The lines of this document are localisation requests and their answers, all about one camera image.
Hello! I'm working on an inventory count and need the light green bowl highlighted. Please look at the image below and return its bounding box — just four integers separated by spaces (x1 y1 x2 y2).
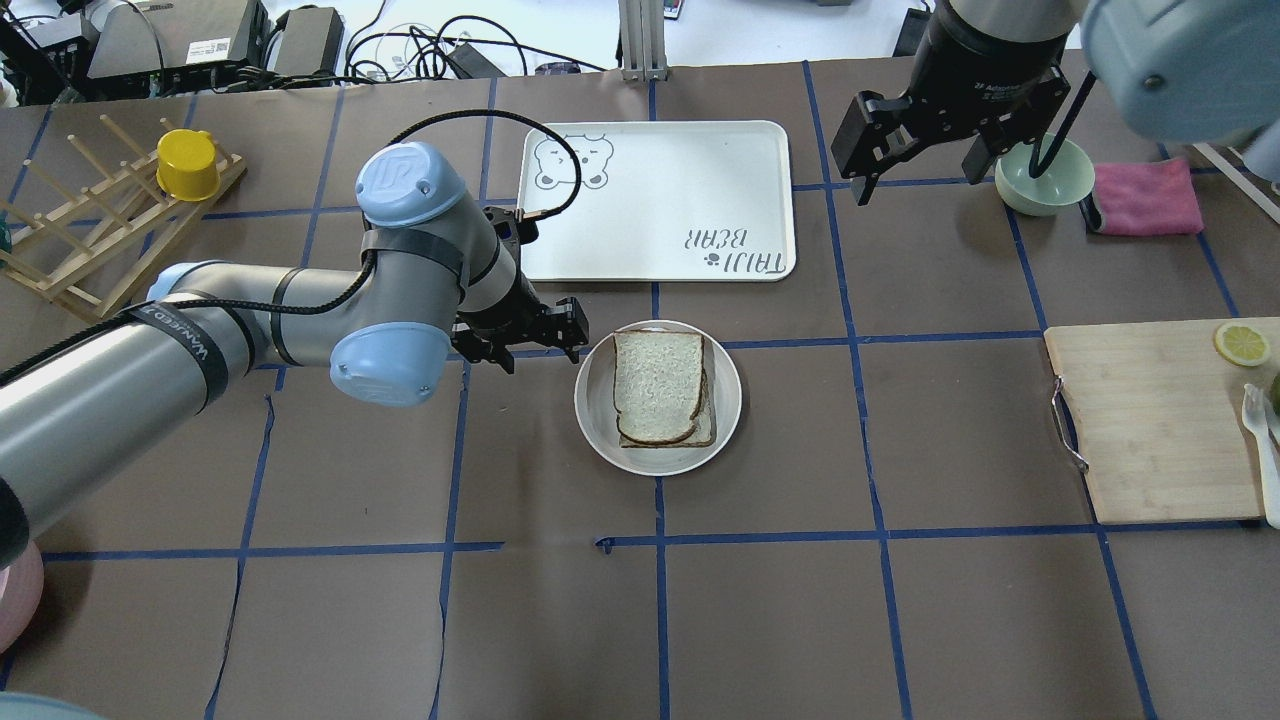
995 140 1094 217

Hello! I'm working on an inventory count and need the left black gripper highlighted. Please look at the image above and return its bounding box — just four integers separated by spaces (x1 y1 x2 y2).
451 206 590 374

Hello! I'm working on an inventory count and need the white fork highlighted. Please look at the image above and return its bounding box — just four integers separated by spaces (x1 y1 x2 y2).
1242 383 1279 530

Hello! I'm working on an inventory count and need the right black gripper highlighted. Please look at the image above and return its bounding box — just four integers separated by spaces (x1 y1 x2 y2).
829 10 1073 206

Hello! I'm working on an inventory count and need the wooden dish rack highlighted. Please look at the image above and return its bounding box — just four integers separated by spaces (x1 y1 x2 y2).
1 114 247 323

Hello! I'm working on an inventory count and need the black computer box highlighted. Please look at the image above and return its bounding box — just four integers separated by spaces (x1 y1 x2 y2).
87 1 269 82

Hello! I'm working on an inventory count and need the cream bear tray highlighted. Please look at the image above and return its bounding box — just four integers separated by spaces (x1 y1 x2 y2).
517 120 797 282

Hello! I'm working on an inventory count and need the yellow mug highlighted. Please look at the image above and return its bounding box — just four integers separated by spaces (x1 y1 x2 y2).
155 129 220 202

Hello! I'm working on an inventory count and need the lemon half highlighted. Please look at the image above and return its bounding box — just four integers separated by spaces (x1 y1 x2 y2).
1212 322 1272 368

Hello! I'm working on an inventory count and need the pink cloth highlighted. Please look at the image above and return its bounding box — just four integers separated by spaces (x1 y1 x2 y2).
1078 158 1204 237

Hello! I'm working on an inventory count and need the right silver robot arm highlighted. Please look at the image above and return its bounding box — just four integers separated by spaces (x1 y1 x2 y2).
829 1 1279 205

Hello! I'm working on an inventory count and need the white round plate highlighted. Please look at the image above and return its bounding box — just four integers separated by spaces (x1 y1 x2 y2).
573 319 744 477

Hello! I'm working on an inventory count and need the pink bowl with ice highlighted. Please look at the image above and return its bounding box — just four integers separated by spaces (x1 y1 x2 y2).
1 542 45 653

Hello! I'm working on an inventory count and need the black power adapter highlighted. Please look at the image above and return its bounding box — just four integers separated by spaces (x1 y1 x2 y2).
892 6 933 56

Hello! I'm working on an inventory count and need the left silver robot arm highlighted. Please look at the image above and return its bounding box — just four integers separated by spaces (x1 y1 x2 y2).
1 141 589 565

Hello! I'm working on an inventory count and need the wooden cutting board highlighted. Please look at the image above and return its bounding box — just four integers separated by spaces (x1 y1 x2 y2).
1044 319 1277 524

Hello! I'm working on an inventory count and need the white wire cup rack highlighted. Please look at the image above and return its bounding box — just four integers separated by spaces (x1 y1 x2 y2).
1190 143 1279 225

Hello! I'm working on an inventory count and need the aluminium frame post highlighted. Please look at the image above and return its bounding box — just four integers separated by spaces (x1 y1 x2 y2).
618 1 669 82

